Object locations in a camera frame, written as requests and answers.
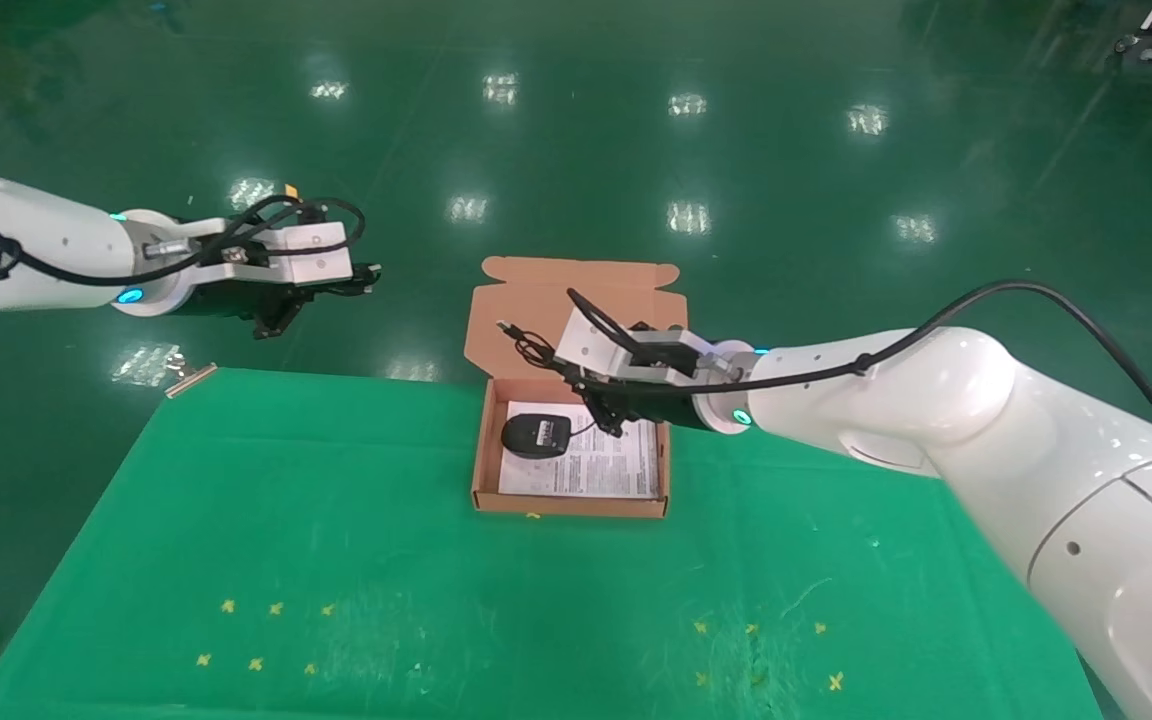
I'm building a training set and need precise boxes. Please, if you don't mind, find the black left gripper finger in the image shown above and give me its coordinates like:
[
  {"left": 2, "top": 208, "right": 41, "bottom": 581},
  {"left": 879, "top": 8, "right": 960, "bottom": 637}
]
[
  {"left": 253, "top": 299, "right": 303, "bottom": 340},
  {"left": 320, "top": 264, "right": 383, "bottom": 299}
]

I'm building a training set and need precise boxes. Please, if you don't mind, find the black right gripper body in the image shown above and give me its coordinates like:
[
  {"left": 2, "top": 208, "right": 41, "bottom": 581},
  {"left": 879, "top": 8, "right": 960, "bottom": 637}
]
[{"left": 607, "top": 384, "right": 699, "bottom": 428}]

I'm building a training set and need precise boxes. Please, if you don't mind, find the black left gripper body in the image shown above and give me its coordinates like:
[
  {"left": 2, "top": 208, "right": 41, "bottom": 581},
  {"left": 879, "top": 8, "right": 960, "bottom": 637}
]
[{"left": 190, "top": 282, "right": 333, "bottom": 324}]

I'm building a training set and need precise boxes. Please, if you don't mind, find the black wired computer mouse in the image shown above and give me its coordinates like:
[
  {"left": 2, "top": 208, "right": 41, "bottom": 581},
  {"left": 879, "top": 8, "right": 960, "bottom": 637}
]
[{"left": 496, "top": 320, "right": 603, "bottom": 462}]

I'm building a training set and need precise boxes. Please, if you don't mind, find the brown cardboard mailer box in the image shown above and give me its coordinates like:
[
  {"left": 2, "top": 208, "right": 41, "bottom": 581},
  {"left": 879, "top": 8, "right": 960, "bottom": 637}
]
[{"left": 463, "top": 256, "right": 690, "bottom": 520}]

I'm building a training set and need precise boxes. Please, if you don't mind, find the white printed instruction sheet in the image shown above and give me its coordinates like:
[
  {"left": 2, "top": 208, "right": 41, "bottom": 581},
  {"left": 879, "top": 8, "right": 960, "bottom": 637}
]
[{"left": 497, "top": 400, "right": 662, "bottom": 500}]

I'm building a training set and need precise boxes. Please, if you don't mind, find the left metal table clamp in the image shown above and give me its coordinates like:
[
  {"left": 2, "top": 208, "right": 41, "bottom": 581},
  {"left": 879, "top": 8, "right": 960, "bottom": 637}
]
[{"left": 163, "top": 349, "right": 220, "bottom": 400}]

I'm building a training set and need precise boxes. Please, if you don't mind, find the green table cloth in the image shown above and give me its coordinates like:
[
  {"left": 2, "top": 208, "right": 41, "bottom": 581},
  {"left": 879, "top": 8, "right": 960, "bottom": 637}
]
[{"left": 0, "top": 367, "right": 1105, "bottom": 720}]

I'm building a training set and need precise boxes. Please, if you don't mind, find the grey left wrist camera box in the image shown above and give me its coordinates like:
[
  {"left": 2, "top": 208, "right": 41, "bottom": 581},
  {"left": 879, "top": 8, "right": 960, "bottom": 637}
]
[{"left": 264, "top": 221, "right": 354, "bottom": 287}]

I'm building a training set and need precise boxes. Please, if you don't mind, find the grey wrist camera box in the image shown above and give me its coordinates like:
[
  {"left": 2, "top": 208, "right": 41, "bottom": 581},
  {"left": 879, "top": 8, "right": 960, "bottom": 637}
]
[
  {"left": 264, "top": 221, "right": 354, "bottom": 287},
  {"left": 553, "top": 307, "right": 714, "bottom": 387}
]

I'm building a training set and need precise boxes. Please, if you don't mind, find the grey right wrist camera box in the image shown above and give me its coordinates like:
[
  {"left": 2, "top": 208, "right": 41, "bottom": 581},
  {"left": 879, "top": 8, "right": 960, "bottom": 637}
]
[{"left": 553, "top": 307, "right": 714, "bottom": 387}]

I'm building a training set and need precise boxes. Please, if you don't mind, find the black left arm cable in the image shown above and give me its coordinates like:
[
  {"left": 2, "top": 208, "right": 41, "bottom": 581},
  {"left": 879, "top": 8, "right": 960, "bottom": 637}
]
[{"left": 0, "top": 165, "right": 368, "bottom": 289}]

